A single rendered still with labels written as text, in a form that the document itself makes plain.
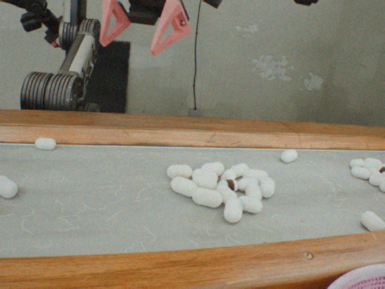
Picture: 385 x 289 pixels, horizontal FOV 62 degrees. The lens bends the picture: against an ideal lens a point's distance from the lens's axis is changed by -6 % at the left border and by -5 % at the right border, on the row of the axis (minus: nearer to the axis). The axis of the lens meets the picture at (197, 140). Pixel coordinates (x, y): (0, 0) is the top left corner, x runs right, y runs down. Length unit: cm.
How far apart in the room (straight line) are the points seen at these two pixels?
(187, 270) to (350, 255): 17
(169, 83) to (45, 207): 221
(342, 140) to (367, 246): 42
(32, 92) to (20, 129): 26
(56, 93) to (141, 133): 30
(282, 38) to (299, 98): 54
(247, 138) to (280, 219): 25
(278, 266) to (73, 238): 20
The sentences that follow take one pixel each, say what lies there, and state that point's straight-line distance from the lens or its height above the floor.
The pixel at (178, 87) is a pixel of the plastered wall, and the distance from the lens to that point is 259.
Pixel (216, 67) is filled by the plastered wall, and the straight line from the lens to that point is 262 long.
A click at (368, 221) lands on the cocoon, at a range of 47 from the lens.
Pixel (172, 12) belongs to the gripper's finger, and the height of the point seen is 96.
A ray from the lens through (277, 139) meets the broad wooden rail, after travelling 69.
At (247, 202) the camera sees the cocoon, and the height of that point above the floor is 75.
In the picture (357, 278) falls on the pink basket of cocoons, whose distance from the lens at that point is 35.
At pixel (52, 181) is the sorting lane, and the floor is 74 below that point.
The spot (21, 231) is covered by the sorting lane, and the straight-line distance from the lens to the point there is 38.
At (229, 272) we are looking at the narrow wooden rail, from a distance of 30.
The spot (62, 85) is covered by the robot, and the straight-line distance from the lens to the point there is 84.
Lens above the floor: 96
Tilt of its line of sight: 20 degrees down
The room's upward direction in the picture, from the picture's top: 8 degrees clockwise
